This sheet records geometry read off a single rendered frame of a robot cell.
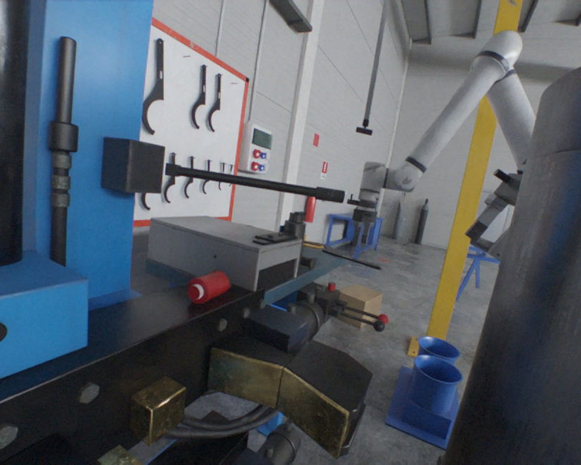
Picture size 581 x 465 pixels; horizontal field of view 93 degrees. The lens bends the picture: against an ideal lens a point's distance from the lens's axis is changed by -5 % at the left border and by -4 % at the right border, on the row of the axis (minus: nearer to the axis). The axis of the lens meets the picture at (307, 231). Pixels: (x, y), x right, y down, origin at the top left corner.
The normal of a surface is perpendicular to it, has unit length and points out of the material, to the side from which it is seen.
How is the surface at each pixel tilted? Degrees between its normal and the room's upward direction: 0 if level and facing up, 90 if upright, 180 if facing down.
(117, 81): 90
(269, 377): 90
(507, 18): 90
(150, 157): 90
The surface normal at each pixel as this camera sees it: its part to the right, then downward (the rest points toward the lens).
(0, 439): 0.89, 0.21
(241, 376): -0.18, 0.12
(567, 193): -0.98, -0.14
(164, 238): -0.43, 0.07
